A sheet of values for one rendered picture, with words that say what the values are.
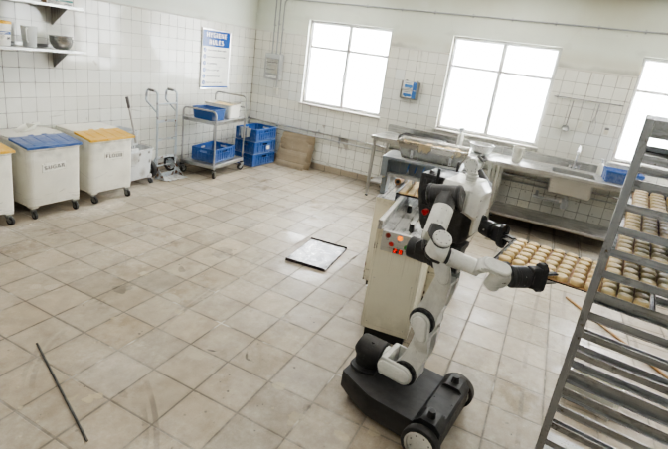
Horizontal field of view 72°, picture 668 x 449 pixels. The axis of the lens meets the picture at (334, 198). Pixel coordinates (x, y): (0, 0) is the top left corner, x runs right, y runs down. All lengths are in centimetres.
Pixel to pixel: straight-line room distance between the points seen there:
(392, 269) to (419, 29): 460
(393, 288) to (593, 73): 445
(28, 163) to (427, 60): 507
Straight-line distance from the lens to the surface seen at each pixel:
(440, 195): 202
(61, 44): 557
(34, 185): 514
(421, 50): 703
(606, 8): 684
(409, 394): 277
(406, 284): 315
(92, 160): 543
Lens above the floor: 189
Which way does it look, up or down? 17 degrees down
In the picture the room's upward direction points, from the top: 8 degrees clockwise
